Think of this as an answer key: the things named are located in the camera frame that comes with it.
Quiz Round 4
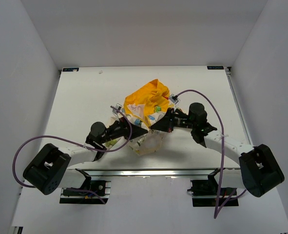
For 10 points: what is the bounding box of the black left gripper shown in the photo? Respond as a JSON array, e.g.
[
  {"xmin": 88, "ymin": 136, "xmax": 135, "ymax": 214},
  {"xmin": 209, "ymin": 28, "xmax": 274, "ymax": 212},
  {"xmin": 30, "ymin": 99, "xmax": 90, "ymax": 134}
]
[{"xmin": 100, "ymin": 117, "xmax": 148, "ymax": 144}]

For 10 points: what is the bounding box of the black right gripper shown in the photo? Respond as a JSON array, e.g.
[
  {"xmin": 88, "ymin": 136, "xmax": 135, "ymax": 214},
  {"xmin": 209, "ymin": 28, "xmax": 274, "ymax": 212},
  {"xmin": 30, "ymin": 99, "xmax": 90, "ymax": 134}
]
[{"xmin": 151, "ymin": 108, "xmax": 196, "ymax": 133}]

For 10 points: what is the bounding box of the cream dinosaur print baby jacket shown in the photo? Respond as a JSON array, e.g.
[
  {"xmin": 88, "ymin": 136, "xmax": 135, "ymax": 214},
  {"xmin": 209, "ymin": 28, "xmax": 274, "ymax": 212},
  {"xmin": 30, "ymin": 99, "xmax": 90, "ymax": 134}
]
[{"xmin": 104, "ymin": 78, "xmax": 181, "ymax": 156}]

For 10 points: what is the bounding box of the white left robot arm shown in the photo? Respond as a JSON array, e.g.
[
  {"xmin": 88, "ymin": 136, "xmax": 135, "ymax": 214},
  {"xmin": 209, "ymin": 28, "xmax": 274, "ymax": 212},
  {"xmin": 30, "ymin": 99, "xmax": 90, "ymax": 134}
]
[{"xmin": 23, "ymin": 119, "xmax": 148, "ymax": 195}]

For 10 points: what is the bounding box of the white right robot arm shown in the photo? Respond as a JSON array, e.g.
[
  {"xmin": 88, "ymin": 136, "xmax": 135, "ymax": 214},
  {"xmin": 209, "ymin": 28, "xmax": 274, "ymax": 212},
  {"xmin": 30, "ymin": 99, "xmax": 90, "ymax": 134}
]
[{"xmin": 150, "ymin": 102, "xmax": 285, "ymax": 197}]

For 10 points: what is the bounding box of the blue right corner label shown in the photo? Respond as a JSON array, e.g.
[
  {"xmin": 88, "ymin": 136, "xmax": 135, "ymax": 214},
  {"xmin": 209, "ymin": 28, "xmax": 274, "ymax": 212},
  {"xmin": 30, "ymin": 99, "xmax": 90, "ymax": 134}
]
[{"xmin": 207, "ymin": 65, "xmax": 224, "ymax": 70}]

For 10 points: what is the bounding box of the blue corner label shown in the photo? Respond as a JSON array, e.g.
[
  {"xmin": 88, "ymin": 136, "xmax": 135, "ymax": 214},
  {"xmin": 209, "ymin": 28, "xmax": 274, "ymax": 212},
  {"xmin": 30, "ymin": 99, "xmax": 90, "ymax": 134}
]
[
  {"xmin": 62, "ymin": 67, "xmax": 79, "ymax": 72},
  {"xmin": 207, "ymin": 65, "xmax": 224, "ymax": 70}
]

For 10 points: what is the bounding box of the blue left corner label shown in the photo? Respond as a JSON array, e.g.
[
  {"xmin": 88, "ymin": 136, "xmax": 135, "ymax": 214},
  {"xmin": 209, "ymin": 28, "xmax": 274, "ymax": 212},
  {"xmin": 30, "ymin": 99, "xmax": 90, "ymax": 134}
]
[{"xmin": 62, "ymin": 67, "xmax": 79, "ymax": 72}]

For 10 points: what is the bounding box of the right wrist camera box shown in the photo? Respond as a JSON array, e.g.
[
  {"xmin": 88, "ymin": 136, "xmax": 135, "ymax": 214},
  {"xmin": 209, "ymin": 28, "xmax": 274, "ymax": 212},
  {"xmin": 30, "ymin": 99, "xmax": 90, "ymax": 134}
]
[{"xmin": 169, "ymin": 94, "xmax": 180, "ymax": 109}]

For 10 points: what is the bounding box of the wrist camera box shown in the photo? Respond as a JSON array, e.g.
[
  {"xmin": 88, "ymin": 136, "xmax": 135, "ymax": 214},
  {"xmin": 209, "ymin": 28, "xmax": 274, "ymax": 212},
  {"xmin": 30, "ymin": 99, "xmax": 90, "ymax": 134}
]
[
  {"xmin": 111, "ymin": 103, "xmax": 122, "ymax": 118},
  {"xmin": 169, "ymin": 94, "xmax": 180, "ymax": 109}
]

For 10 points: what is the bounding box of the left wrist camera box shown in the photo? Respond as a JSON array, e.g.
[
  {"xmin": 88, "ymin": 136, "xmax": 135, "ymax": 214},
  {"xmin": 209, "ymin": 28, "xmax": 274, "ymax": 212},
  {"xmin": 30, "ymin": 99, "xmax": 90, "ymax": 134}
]
[{"xmin": 111, "ymin": 103, "xmax": 122, "ymax": 118}]

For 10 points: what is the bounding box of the aluminium front table rail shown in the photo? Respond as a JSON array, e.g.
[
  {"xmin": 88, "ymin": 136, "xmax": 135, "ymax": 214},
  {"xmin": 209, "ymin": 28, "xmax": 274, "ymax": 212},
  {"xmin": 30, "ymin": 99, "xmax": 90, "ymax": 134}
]
[{"xmin": 31, "ymin": 168, "xmax": 266, "ymax": 178}]

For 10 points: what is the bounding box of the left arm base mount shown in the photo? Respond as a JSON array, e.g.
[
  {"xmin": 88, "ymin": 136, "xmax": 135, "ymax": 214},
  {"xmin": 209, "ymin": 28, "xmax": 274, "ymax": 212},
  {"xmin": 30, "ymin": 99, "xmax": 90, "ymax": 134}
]
[{"xmin": 59, "ymin": 179, "xmax": 111, "ymax": 205}]

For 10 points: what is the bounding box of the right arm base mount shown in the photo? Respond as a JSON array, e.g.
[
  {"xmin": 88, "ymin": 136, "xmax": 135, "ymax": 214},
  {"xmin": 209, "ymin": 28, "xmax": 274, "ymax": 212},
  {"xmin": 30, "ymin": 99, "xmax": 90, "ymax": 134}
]
[{"xmin": 187, "ymin": 180, "xmax": 239, "ymax": 207}]

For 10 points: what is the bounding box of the aluminium right side rail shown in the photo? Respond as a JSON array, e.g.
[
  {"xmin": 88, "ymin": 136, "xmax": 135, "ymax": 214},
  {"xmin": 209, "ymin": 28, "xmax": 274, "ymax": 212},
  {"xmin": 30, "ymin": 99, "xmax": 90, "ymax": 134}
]
[{"xmin": 226, "ymin": 67, "xmax": 266, "ymax": 176}]

